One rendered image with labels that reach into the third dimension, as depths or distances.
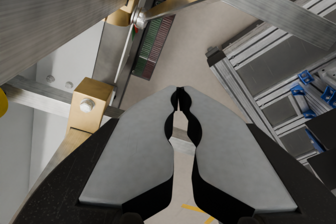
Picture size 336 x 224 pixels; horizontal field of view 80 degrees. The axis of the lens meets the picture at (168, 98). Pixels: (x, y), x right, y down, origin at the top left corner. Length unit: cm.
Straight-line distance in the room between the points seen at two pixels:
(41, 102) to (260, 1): 34
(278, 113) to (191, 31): 65
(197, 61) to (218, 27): 22
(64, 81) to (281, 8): 53
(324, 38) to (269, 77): 80
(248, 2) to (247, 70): 80
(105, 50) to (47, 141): 44
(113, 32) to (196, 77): 87
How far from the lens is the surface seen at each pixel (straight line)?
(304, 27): 31
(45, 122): 75
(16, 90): 39
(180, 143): 37
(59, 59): 60
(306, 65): 117
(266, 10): 28
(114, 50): 45
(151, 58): 44
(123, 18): 26
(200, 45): 118
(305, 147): 152
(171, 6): 17
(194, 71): 123
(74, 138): 36
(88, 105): 32
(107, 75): 48
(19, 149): 77
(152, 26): 42
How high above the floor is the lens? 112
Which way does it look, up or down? 59 degrees down
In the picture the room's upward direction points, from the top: 178 degrees counter-clockwise
